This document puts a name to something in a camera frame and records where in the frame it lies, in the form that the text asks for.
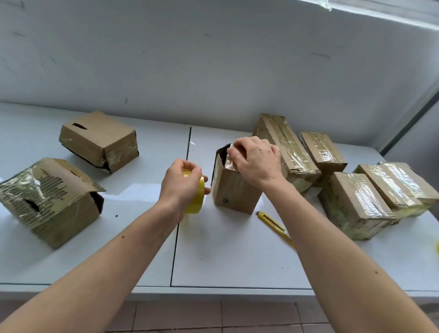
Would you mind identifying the cardboard box with slit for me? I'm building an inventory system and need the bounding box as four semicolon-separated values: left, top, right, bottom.
55;106;144;176

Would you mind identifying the yellow utility knife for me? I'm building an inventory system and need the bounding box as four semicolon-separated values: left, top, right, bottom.
252;211;301;251

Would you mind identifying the long taped cardboard box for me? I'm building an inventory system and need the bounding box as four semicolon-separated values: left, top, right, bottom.
246;112;328;196

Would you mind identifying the person's right forearm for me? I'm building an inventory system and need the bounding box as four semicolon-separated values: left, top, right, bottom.
246;175;439;333

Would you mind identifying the clear tape scrap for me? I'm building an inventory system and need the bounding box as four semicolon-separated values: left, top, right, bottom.
310;0;334;13

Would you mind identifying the person's left hand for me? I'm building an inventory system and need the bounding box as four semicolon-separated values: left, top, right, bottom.
157;157;214;225

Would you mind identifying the person's left forearm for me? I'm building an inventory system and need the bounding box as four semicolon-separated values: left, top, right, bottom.
0;184;184;333

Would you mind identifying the person's right hand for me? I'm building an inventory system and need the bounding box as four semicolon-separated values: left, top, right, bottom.
223;133;290;194

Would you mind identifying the small taped cardboard box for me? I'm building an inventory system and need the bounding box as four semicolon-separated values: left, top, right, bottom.
294;130;351;191

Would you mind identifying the torn taped cardboard box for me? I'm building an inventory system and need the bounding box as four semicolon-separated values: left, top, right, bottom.
0;152;110;255

